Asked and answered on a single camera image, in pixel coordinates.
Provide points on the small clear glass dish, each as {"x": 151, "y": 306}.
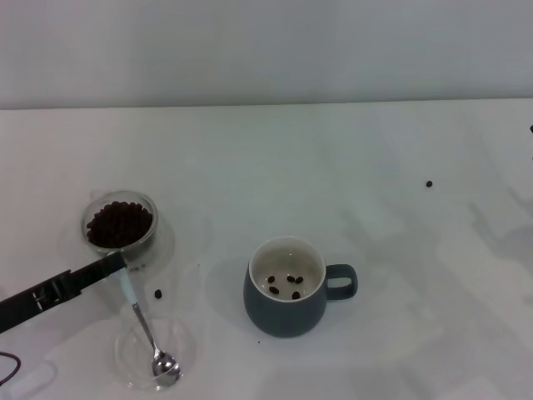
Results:
{"x": 183, "y": 350}

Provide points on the double-walled glass cup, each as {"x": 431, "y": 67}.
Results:
{"x": 164, "y": 246}

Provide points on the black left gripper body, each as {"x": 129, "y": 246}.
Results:
{"x": 33, "y": 304}

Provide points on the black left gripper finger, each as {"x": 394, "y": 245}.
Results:
{"x": 100, "y": 271}

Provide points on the pile of coffee beans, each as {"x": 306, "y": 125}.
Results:
{"x": 121, "y": 225}

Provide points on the dark blue ceramic mug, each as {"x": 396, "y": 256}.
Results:
{"x": 283, "y": 316}

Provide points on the coffee beans in glass base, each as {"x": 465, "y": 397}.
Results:
{"x": 137, "y": 266}

